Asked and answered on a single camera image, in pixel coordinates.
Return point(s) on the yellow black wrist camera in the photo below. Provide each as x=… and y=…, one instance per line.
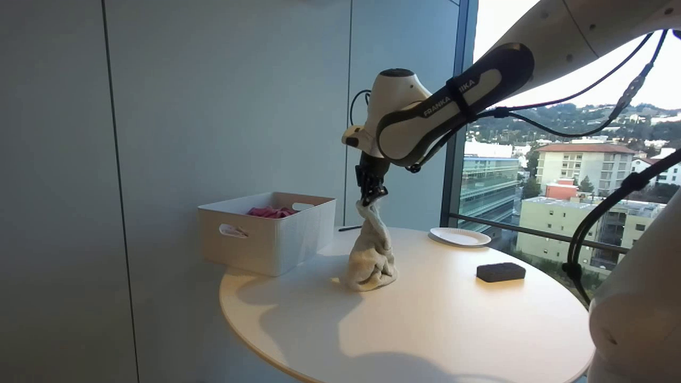
x=353, y=136

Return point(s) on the cream red-roofed building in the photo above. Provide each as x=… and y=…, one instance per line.
x=582, y=166

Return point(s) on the pink cloth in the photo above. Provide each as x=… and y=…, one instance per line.
x=270, y=211

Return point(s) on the blue window frame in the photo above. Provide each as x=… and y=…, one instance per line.
x=459, y=171

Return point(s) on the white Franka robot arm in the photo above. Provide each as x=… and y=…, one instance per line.
x=618, y=21

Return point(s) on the white plastic basket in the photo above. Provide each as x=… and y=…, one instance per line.
x=262, y=245

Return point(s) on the black rectangular block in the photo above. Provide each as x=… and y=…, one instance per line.
x=502, y=273

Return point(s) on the dark balcony railing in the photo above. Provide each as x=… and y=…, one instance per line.
x=545, y=234

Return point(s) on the white paper plate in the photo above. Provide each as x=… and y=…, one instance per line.
x=460, y=236

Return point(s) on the white towel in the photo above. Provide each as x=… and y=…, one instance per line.
x=371, y=256

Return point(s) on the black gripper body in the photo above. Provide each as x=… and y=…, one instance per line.
x=374, y=171

